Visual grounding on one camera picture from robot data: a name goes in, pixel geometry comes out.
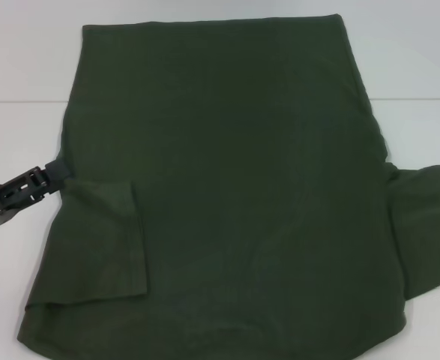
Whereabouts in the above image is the dark green shirt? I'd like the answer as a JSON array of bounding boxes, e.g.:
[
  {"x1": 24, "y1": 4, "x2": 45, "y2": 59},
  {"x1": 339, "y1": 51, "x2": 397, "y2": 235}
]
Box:
[{"x1": 15, "y1": 13, "x2": 440, "y2": 360}]

